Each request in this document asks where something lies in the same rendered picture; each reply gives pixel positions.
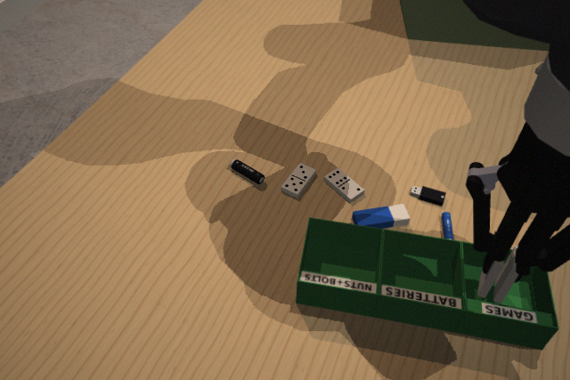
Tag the green three-compartment bin rack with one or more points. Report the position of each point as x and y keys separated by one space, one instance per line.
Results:
x=341 y=270

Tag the blue battery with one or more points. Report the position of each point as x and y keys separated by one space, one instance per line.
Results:
x=447 y=225

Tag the black aa battery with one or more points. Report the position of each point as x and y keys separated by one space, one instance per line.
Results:
x=247 y=171

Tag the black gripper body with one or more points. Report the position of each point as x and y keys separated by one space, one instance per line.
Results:
x=543 y=165

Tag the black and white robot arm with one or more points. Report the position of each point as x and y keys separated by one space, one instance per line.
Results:
x=547 y=108

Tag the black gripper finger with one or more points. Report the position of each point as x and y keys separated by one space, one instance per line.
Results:
x=481 y=180
x=537 y=248

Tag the blue and white eraser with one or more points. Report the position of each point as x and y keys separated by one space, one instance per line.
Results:
x=382 y=217

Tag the black usb stick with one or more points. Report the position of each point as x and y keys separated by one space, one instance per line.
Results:
x=429 y=195

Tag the white domino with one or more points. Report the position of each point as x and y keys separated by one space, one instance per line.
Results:
x=344 y=185
x=298 y=180

